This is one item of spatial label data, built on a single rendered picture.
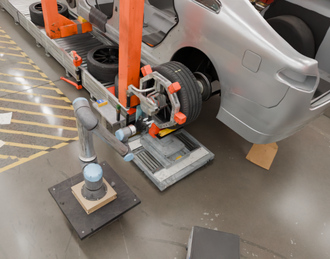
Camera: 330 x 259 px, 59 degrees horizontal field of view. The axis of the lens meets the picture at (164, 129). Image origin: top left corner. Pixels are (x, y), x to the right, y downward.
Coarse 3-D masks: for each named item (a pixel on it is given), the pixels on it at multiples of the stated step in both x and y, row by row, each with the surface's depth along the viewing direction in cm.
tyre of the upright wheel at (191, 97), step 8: (160, 64) 289; (168, 64) 280; (176, 64) 280; (160, 72) 277; (168, 72) 268; (176, 72) 269; (184, 72) 272; (176, 80) 264; (184, 80) 268; (192, 80) 273; (184, 88) 265; (192, 88) 271; (184, 96) 265; (192, 96) 270; (200, 96) 276; (184, 104) 267; (192, 104) 273; (200, 104) 281; (184, 112) 271; (192, 112) 278; (192, 120) 293; (168, 128) 301; (176, 128) 292
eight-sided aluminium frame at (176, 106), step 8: (152, 72) 274; (144, 80) 287; (160, 80) 267; (144, 88) 301; (144, 96) 306; (168, 96) 266; (176, 96) 266; (176, 104) 265; (176, 112) 274; (160, 120) 302; (160, 128) 297
